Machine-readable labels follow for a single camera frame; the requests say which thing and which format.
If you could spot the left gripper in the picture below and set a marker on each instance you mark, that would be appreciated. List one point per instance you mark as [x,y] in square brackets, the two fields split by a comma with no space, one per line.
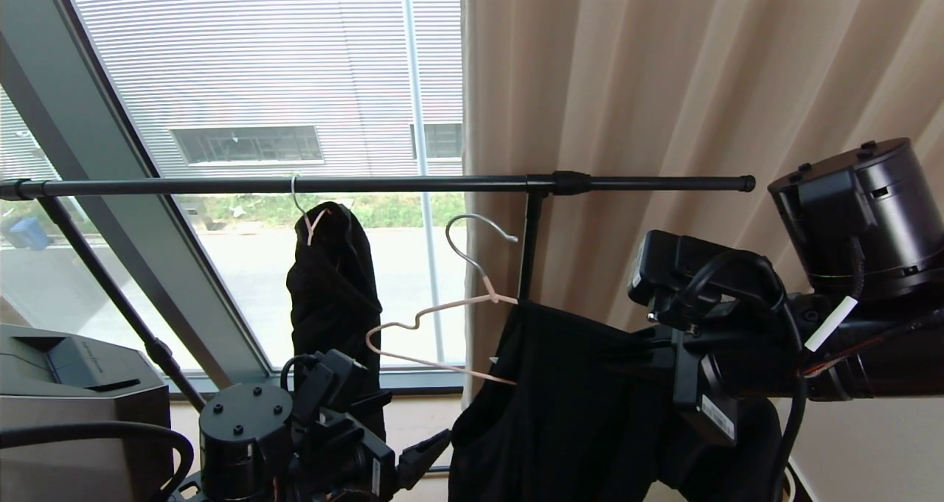
[346,458]

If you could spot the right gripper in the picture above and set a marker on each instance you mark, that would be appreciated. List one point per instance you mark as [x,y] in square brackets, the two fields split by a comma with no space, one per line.
[737,369]

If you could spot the pink clothes hanger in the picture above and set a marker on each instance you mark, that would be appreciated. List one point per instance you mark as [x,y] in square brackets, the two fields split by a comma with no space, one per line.
[442,307]
[313,229]

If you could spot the black shorts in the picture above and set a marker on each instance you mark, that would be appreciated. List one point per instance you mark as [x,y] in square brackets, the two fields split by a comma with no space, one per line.
[332,303]

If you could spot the black garment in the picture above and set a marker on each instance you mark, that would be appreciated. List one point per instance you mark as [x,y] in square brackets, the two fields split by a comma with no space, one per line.
[560,413]

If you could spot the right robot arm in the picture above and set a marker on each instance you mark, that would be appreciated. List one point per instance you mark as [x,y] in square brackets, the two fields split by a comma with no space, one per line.
[863,214]

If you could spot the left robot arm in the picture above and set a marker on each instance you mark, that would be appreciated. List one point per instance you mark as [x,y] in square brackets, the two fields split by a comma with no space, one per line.
[74,413]

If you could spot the black clothes rack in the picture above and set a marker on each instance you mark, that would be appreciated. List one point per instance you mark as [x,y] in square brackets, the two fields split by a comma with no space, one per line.
[369,185]

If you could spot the beige curtain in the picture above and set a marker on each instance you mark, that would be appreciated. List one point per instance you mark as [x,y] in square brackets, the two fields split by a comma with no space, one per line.
[664,82]

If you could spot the window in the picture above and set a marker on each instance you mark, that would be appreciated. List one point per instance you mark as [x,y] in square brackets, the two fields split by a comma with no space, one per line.
[258,60]

